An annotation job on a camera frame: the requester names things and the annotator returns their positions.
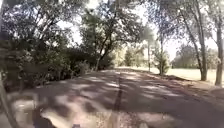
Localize grey asphalt path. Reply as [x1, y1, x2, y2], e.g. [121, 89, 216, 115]
[0, 68, 224, 128]

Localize dense green bushes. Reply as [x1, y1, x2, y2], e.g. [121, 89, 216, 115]
[0, 0, 148, 93]

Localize pale dry grass field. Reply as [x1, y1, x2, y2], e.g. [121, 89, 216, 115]
[133, 66, 224, 86]

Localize brown dirt verge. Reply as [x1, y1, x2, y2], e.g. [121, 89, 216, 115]
[139, 70, 224, 104]

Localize row of trees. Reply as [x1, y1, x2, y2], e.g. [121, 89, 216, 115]
[143, 0, 224, 88]

